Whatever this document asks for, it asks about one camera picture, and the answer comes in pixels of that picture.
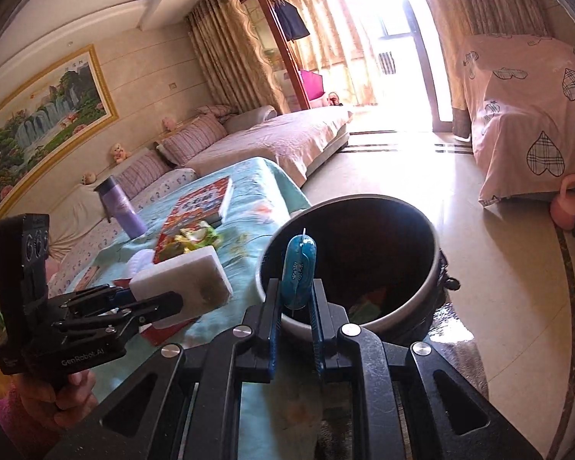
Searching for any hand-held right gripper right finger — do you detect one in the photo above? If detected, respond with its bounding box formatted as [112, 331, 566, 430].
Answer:
[309, 279, 543, 460]

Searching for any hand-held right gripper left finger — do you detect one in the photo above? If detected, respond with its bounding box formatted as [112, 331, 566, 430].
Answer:
[43, 280, 288, 460]

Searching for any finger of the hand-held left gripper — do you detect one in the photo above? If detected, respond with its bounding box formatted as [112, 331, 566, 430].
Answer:
[53, 291, 185, 347]
[60, 285, 137, 319]

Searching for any white foam block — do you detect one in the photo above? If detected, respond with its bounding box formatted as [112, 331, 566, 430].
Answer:
[128, 245, 234, 329]

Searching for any small blue packet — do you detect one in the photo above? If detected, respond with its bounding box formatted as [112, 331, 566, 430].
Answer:
[282, 232, 318, 311]

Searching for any white bin with black liner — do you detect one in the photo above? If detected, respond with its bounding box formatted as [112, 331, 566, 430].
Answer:
[255, 194, 461, 346]

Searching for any person's left forearm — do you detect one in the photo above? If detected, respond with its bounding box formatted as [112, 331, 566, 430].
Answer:
[0, 383, 44, 460]

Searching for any person's left hand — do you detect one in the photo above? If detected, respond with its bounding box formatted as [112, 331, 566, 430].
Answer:
[16, 366, 99, 431]

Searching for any white crumpled tissue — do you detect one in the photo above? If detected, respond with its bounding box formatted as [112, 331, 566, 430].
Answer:
[125, 249, 155, 277]

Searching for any green and white wrapper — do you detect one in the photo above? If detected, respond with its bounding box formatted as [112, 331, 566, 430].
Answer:
[347, 287, 390, 327]

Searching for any green and yellow wrapper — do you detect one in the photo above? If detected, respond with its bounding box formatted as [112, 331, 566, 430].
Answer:
[171, 227, 221, 256]

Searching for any purple thermos bottle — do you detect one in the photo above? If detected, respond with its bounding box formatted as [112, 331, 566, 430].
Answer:
[93, 176, 148, 239]

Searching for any red and white book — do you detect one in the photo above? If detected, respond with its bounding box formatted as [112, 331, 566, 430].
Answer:
[165, 176, 235, 228]

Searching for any striped pink pillow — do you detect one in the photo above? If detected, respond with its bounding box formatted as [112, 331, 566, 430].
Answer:
[160, 114, 229, 166]
[112, 149, 173, 200]

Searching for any light blue floral tablecloth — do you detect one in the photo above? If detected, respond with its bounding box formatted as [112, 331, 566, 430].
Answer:
[48, 157, 327, 460]

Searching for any framed landscape painting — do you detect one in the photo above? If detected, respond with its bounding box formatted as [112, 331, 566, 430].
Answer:
[0, 44, 120, 237]

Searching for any long sofa with pink cover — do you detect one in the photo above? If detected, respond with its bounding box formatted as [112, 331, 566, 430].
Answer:
[48, 104, 354, 298]

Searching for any pink checked pillow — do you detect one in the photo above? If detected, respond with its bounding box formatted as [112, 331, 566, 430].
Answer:
[194, 104, 240, 125]

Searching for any beige patterned curtain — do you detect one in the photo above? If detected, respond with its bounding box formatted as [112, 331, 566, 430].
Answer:
[186, 0, 288, 117]

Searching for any pink kettlebell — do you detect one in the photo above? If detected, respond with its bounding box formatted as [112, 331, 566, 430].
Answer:
[550, 175, 575, 229]

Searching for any pink heart print sheet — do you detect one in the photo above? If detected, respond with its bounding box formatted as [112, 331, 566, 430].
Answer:
[460, 33, 575, 208]

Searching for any hanging dark garment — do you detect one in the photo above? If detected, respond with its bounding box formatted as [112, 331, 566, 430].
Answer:
[273, 0, 312, 43]

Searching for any sheer balcony curtain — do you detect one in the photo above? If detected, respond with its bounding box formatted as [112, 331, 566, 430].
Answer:
[267, 0, 380, 107]

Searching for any tall beige window curtain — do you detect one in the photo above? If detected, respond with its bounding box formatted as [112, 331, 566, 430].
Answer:
[407, 0, 549, 137]

